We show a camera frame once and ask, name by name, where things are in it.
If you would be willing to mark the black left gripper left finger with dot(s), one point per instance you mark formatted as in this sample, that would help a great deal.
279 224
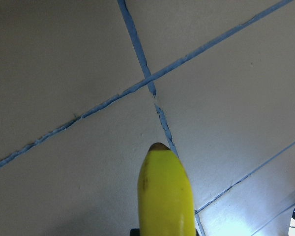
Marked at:
135 232

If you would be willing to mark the yellow banana basket edge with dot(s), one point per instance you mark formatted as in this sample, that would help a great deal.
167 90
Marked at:
165 197

